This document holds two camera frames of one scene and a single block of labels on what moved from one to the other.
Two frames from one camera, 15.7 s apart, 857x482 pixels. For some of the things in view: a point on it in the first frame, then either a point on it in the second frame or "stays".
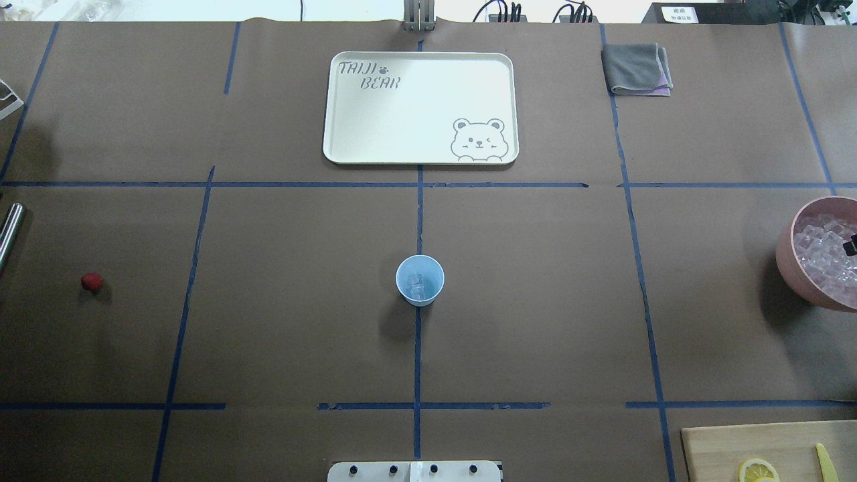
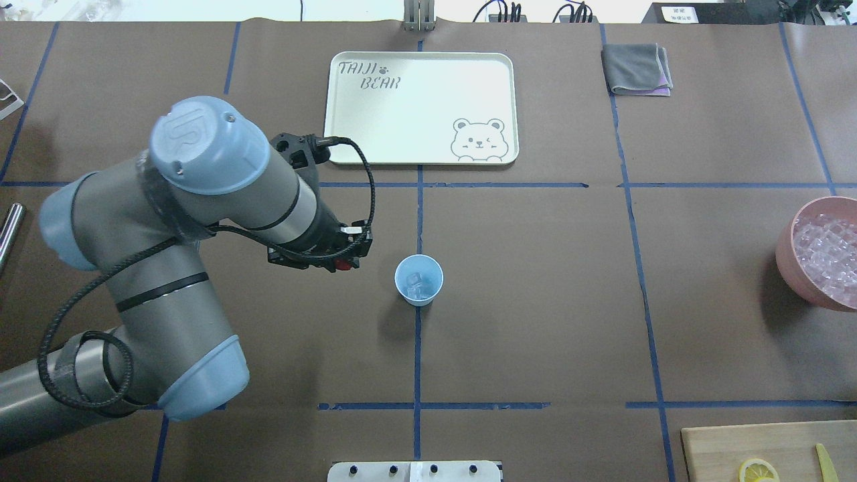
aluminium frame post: [419, 15] stays
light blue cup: [420, 278] stays
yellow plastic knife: [827, 468] stays
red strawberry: [92, 281] → [341, 264]
